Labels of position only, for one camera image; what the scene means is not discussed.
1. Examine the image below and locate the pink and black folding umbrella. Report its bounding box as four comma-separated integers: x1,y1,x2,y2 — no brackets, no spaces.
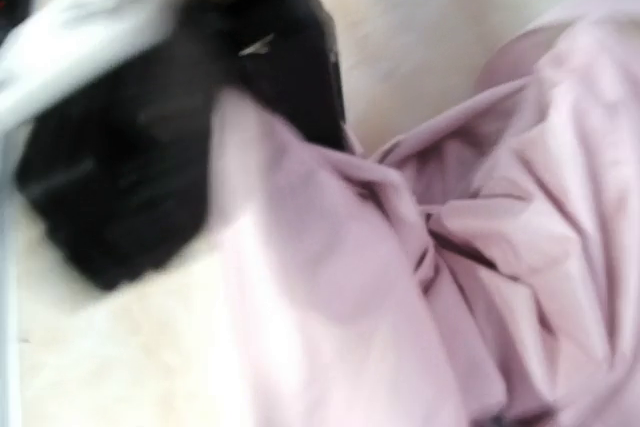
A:
210,0,639,426

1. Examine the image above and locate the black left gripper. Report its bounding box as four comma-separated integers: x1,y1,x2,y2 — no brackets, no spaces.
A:
15,0,345,291

